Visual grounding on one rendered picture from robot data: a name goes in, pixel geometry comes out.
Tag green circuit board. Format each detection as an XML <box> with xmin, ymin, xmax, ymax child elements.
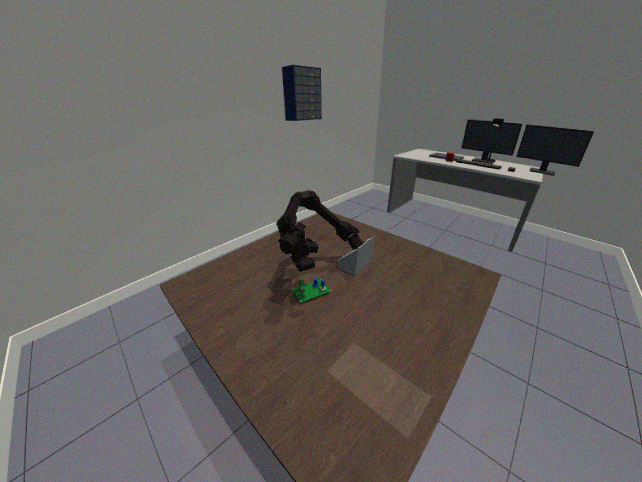
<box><xmin>292</xmin><ymin>278</ymin><xmax>331</xmax><ymax>304</ymax></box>

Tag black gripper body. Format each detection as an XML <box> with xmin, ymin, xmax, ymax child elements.
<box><xmin>291</xmin><ymin>242</ymin><xmax>315</xmax><ymax>271</ymax></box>

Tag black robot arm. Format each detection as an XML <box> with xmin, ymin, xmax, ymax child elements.
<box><xmin>276</xmin><ymin>190</ymin><xmax>365</xmax><ymax>255</ymax></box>

